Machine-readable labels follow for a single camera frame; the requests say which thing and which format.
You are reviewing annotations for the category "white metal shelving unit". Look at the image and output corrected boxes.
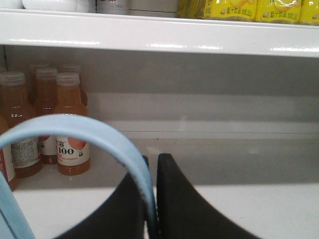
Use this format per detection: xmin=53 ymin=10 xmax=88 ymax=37
xmin=0 ymin=8 xmax=319 ymax=239

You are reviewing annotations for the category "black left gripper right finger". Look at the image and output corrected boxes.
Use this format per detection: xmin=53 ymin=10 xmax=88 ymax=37
xmin=157 ymin=153 xmax=256 ymax=239

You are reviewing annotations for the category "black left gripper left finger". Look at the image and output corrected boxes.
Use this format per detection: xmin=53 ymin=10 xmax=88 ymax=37
xmin=56 ymin=155 xmax=150 ymax=239

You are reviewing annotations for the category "light blue plastic basket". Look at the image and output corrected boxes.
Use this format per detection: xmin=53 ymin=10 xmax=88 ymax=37
xmin=0 ymin=114 xmax=159 ymax=239

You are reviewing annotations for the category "yellow pear drink carton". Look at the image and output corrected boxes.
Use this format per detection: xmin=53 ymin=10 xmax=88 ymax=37
xmin=204 ymin=0 xmax=257 ymax=21
xmin=255 ymin=0 xmax=302 ymax=24
xmin=298 ymin=0 xmax=319 ymax=25

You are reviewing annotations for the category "orange C100 juice bottle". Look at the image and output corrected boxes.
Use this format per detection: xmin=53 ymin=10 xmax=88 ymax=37
xmin=54 ymin=72 xmax=91 ymax=175
xmin=0 ymin=71 xmax=43 ymax=179
xmin=34 ymin=67 xmax=58 ymax=164

